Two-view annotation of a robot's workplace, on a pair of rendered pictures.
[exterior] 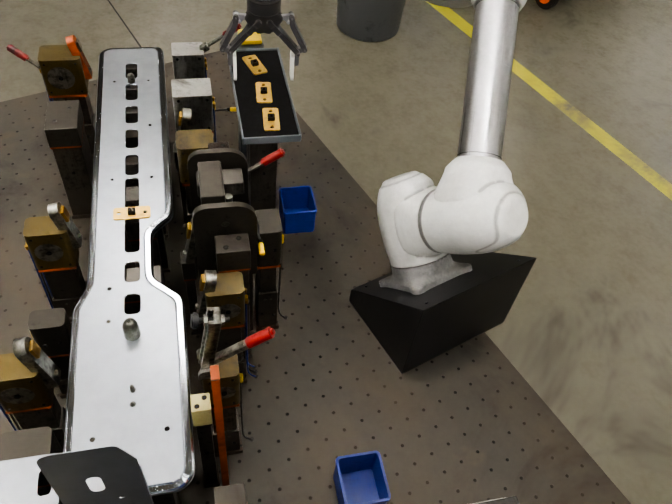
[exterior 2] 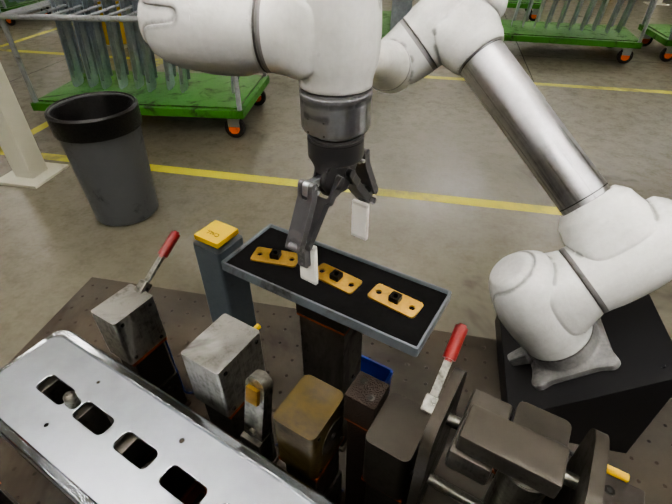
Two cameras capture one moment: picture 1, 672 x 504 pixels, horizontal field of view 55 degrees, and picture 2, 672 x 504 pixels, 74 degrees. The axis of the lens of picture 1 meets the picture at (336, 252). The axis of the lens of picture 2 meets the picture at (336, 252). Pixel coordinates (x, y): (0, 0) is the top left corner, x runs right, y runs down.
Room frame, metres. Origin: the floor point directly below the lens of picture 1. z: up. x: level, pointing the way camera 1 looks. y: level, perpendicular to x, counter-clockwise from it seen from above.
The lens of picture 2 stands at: (0.90, 0.60, 1.65)
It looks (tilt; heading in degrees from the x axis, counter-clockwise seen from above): 38 degrees down; 319
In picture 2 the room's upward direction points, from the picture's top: straight up
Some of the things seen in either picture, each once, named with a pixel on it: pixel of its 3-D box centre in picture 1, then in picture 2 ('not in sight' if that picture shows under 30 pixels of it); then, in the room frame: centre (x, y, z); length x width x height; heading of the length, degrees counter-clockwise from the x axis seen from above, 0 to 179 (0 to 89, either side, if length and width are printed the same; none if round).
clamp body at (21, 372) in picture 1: (30, 411); not in sight; (0.54, 0.57, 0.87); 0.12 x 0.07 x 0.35; 108
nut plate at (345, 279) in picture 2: (263, 90); (336, 276); (1.32, 0.23, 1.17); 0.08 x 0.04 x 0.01; 13
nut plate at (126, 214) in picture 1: (131, 211); not in sight; (1.00, 0.49, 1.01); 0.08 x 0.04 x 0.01; 107
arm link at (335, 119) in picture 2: not in sight; (335, 109); (1.32, 0.24, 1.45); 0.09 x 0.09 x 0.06
